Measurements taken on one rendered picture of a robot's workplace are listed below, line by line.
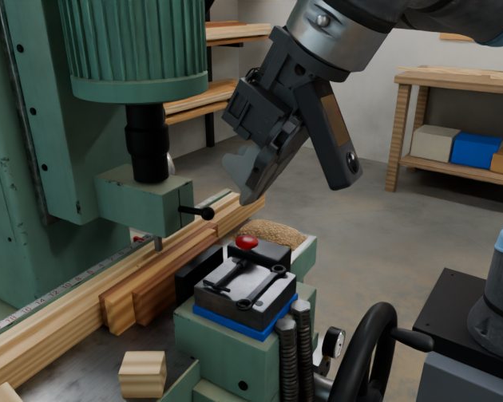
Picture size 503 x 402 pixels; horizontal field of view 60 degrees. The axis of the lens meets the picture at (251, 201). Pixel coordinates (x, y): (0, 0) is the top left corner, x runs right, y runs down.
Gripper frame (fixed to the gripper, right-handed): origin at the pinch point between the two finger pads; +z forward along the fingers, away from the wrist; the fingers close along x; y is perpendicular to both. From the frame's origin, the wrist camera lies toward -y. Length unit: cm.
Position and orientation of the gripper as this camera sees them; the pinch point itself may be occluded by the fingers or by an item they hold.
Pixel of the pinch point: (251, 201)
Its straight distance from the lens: 55.0
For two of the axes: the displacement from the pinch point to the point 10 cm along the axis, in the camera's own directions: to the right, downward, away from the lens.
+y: -7.4, -6.4, 2.0
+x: -5.1, 3.5, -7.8
